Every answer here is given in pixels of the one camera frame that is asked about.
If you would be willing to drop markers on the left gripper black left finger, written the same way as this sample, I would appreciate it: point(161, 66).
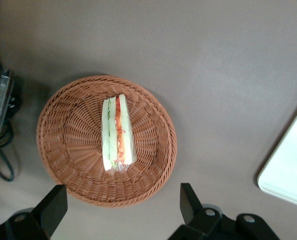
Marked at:
point(52, 212)

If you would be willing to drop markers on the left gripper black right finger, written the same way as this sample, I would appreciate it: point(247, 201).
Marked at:
point(189, 210)

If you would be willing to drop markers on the triangle sandwich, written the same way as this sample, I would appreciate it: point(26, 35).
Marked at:
point(118, 132)

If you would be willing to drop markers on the round brown wicker basket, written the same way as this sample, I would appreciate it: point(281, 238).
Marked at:
point(71, 140)

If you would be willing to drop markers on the light plastic serving tray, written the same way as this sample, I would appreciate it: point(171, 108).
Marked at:
point(288, 165)

